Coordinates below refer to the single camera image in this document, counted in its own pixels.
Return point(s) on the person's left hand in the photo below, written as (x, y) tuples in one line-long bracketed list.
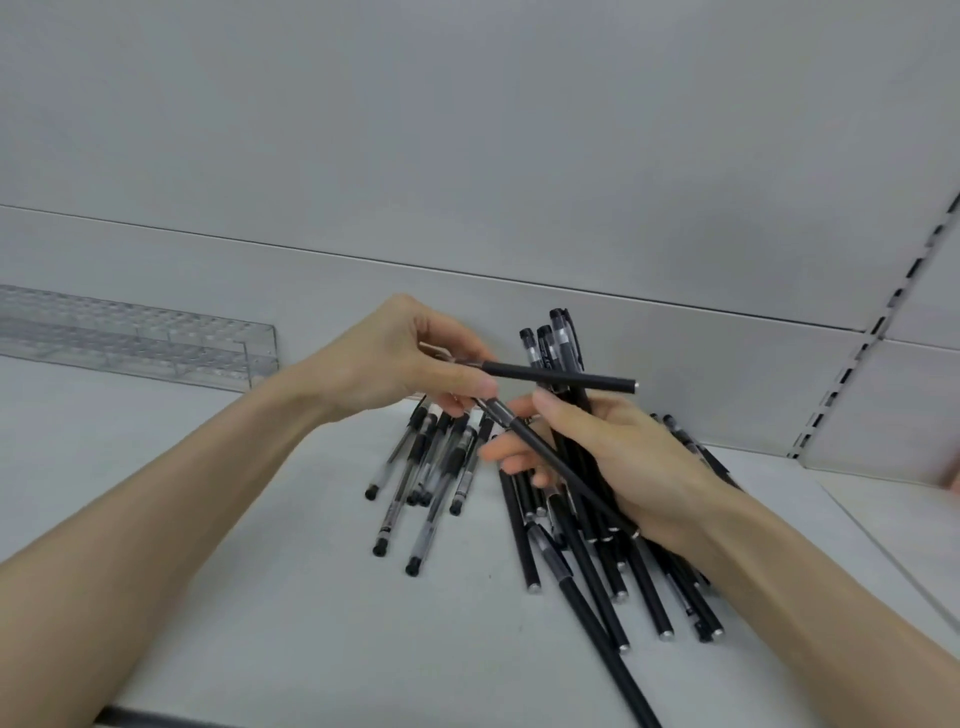
[(375, 360)]

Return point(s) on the person's right hand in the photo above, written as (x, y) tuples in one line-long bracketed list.
[(637, 465)]

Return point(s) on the person's right middle finger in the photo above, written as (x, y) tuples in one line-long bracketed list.
[(521, 476)]

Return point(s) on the person's right thumb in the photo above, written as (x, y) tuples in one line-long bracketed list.
[(559, 416)]

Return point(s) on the person's left thumb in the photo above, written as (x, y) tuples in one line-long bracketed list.
[(465, 386)]

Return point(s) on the matte black pen silver end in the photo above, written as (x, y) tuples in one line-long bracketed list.
[(570, 377)]

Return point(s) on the black pen with clear grip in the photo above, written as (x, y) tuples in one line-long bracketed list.
[(517, 430)]

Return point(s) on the bundle of black pens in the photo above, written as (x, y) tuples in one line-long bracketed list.
[(559, 345)]

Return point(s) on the person's right forearm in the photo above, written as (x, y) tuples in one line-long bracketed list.
[(825, 600)]

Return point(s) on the person's left forearm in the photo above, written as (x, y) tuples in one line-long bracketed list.
[(150, 540)]

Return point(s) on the pile of clear gel pens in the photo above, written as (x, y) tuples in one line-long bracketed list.
[(420, 465)]

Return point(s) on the clear pen with black cap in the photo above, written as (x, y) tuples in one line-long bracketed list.
[(701, 450)]

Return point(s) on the long black pen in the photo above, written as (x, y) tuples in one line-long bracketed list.
[(600, 645)]

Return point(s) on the clear acrylic pen holder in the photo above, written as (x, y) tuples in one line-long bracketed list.
[(112, 337)]

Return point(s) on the grey slotted shelf rail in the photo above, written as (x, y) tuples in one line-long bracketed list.
[(862, 352)]

